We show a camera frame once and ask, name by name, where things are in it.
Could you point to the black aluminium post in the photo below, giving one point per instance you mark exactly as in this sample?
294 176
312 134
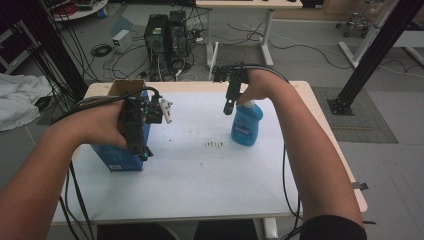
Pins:
376 50

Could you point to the grey table edge clip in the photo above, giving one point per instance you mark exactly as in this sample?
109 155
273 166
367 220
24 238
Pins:
360 186

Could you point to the white crumpled cloth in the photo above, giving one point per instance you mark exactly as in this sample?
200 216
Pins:
20 100

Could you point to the white table mat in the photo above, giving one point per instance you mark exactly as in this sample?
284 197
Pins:
200 180

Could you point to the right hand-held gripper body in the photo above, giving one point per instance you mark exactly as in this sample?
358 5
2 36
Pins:
230 74

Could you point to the blue spray bottle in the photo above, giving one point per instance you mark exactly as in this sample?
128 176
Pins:
246 128

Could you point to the white metal stand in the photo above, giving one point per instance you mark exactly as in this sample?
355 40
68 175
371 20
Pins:
370 36

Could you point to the wheeled chair base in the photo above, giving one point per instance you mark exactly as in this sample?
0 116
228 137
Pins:
354 23

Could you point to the black computer tower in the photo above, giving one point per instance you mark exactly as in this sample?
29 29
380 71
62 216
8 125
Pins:
178 36
156 40

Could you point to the grey floor mat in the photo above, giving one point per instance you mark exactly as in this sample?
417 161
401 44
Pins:
366 116

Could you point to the person's right hand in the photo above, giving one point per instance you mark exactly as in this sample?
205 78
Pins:
266 85

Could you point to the person's left hand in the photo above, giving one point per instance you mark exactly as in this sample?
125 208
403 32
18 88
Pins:
96 123

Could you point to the row of small dark bits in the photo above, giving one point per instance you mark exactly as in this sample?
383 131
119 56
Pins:
213 144

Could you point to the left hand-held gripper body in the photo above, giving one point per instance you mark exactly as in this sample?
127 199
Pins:
143 111

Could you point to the blue cardboard box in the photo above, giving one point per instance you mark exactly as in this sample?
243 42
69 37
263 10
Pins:
120 158

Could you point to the white table leg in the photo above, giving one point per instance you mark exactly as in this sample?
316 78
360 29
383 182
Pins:
270 230

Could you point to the white background desk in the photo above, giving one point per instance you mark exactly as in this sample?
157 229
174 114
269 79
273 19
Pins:
250 4

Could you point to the person's black sleeve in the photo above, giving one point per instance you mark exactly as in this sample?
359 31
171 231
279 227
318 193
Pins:
333 230

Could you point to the small white box device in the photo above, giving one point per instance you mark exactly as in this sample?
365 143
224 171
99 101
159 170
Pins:
121 40

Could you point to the round white table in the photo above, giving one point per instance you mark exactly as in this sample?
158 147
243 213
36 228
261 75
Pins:
83 11

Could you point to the white leaning board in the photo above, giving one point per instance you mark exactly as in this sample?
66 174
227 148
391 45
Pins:
213 60

